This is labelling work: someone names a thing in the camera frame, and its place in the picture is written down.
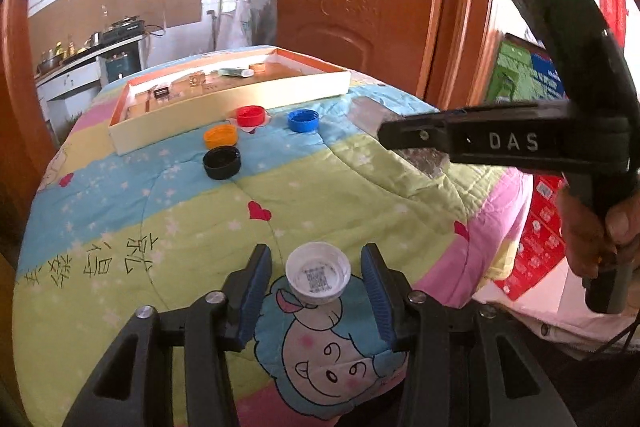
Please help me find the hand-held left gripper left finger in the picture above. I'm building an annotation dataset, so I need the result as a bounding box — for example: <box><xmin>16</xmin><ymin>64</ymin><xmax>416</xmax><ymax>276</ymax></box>
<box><xmin>62</xmin><ymin>243</ymin><xmax>273</xmax><ymax>427</ymax></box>

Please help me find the red carton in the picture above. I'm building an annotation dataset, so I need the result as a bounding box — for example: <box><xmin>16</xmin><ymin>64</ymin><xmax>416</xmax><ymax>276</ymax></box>
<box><xmin>510</xmin><ymin>172</ymin><xmax>576</xmax><ymax>303</ymax></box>

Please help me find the shallow cardboard box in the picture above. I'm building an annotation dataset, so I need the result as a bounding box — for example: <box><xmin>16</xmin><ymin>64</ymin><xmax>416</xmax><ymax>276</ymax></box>
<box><xmin>109</xmin><ymin>47</ymin><xmax>352</xmax><ymax>155</ymax></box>

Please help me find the large white plastic bag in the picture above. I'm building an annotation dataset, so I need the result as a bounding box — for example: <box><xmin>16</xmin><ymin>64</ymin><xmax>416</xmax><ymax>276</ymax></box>
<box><xmin>220</xmin><ymin>0</ymin><xmax>276</xmax><ymax>52</ymax></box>

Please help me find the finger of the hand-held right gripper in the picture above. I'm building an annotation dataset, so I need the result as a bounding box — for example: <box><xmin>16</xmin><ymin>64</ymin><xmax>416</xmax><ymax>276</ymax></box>
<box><xmin>377</xmin><ymin>112</ymin><xmax>453</xmax><ymax>155</ymax></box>

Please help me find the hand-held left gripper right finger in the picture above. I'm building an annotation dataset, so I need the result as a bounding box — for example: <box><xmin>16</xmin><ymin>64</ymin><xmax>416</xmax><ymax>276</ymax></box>
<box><xmin>360</xmin><ymin>243</ymin><xmax>578</xmax><ymax>427</ymax></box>

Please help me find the teal kitchen appliance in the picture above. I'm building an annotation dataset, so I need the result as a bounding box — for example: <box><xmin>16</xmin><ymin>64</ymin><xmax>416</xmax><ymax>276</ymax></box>
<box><xmin>100</xmin><ymin>54</ymin><xmax>140</xmax><ymax>82</ymax></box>

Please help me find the green carton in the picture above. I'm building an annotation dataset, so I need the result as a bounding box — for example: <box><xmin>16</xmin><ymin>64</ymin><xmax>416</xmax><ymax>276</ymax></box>
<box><xmin>485</xmin><ymin>34</ymin><xmax>571</xmax><ymax>105</ymax></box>

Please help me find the blue bottle cap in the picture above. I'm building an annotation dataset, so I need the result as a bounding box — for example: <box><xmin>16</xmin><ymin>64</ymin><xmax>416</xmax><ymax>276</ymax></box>
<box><xmin>288</xmin><ymin>109</ymin><xmax>320</xmax><ymax>132</ymax></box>

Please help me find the black bottle cap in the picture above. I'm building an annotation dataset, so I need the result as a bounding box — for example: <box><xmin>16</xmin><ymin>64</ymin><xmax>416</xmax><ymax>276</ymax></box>
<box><xmin>202</xmin><ymin>146</ymin><xmax>242</xmax><ymax>180</ymax></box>

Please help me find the person's right hand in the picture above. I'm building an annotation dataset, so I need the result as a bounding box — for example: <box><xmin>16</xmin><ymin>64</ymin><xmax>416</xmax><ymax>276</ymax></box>
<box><xmin>556</xmin><ymin>187</ymin><xmax>640</xmax><ymax>279</ymax></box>

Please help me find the white kitchen counter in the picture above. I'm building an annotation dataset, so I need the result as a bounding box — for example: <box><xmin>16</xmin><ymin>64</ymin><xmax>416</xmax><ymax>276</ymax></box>
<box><xmin>35</xmin><ymin>34</ymin><xmax>146</xmax><ymax>128</ymax></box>

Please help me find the person's light shirt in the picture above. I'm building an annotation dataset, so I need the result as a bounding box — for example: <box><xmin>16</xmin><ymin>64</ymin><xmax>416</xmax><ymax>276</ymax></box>
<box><xmin>472</xmin><ymin>252</ymin><xmax>640</xmax><ymax>360</ymax></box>

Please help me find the white bottle cap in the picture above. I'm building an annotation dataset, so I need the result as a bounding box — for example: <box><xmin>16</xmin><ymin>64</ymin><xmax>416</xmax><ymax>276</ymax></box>
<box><xmin>285</xmin><ymin>242</ymin><xmax>352</xmax><ymax>306</ymax></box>

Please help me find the red paper sign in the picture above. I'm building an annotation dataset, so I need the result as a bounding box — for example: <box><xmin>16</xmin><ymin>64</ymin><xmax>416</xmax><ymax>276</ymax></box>
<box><xmin>597</xmin><ymin>0</ymin><xmax>631</xmax><ymax>38</ymax></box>

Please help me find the gas stove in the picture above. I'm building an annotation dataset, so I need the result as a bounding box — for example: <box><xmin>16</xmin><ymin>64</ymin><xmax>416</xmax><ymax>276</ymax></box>
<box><xmin>102</xmin><ymin>19</ymin><xmax>146</xmax><ymax>42</ymax></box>

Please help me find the red bottle cap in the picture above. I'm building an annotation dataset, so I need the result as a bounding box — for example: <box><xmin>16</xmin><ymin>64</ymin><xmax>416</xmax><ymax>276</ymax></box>
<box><xmin>236</xmin><ymin>105</ymin><xmax>267</xmax><ymax>128</ymax></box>

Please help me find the wooden door frame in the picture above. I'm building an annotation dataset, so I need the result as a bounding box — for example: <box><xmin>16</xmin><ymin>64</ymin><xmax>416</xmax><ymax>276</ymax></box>
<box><xmin>425</xmin><ymin>0</ymin><xmax>506</xmax><ymax>108</ymax></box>

